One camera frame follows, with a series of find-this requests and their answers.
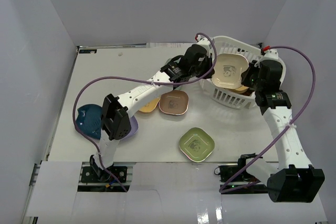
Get orange square panda plate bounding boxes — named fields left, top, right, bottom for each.
left=231, top=86, right=249, bottom=94

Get cream square panda plate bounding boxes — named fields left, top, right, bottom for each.
left=211, top=53, right=249, bottom=89

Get brown square plate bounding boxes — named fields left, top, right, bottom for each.
left=159, top=90, right=189, bottom=116

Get yellow square panda plate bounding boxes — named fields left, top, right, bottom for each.
left=139, top=98, right=160, bottom=113

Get green square panda plate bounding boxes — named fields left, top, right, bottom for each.
left=179, top=127, right=215, bottom=163

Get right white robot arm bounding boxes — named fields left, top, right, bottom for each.
left=237, top=60, right=325, bottom=203

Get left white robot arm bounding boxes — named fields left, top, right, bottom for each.
left=90, top=41, right=216, bottom=182

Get white plastic basket bin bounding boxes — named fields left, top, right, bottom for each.
left=197, top=35, right=287, bottom=110

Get teal rectangular plate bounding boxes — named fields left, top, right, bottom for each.
left=165, top=56, right=182, bottom=90

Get papers at table back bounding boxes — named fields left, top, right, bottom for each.
left=146, top=42, right=192, bottom=48

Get purple square panda plate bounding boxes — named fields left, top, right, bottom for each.
left=123, top=116, right=139, bottom=140

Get black label sticker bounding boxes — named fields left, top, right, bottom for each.
left=78, top=49, right=97, bottom=54

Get dark blue leaf dish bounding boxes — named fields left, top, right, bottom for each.
left=76, top=104, right=102, bottom=140

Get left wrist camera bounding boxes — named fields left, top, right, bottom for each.
left=195, top=35, right=213, bottom=52

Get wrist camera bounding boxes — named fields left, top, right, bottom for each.
left=261, top=46, right=279, bottom=61
left=195, top=35, right=213, bottom=52

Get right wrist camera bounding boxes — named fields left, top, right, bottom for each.
left=261, top=46, right=279, bottom=61

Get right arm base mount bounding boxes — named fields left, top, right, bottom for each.
left=215, top=153, right=271, bottom=195

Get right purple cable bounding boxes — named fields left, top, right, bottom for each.
left=219, top=45, right=316, bottom=193

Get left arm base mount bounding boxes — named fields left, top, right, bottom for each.
left=77, top=166, right=130, bottom=193

